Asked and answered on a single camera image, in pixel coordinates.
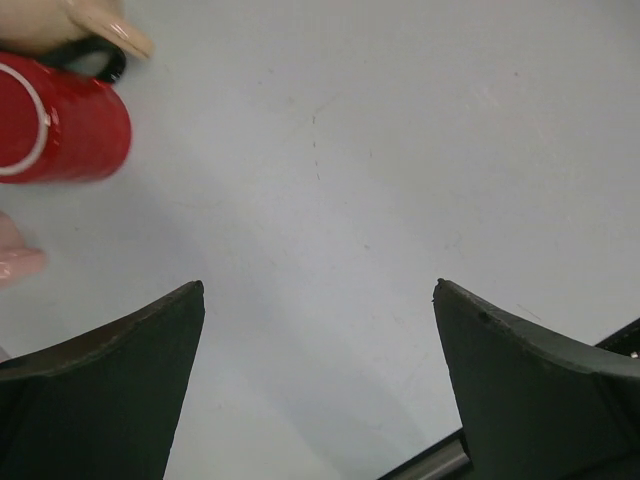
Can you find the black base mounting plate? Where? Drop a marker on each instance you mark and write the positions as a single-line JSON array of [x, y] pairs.
[[500, 440]]

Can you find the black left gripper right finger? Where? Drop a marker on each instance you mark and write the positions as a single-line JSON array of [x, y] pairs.
[[540, 400]]

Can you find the pink ceramic mug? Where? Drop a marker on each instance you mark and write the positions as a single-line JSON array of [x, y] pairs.
[[18, 261]]

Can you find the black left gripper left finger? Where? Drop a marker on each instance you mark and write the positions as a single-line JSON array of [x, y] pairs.
[[104, 404]]

